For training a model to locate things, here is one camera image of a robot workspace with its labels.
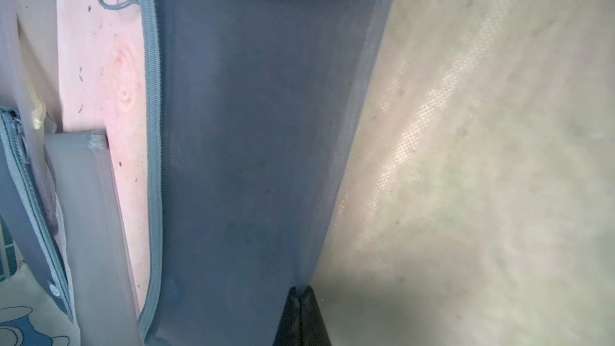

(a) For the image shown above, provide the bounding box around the grey mesh pouch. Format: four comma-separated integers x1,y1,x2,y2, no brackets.
45,130,143,345

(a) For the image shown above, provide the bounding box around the yellow trim mesh pouch front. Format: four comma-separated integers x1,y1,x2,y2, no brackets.
312,0,614,345

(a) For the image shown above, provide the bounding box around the grey blue zipper pouch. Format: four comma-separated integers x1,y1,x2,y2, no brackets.
1,107,74,320

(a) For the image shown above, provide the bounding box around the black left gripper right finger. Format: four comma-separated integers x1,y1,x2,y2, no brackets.
299,286,332,346

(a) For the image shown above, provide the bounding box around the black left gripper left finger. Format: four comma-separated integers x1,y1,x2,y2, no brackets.
273,288,302,346

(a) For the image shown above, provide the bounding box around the white canvas tote bag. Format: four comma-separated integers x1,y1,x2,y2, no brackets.
1,264,81,346

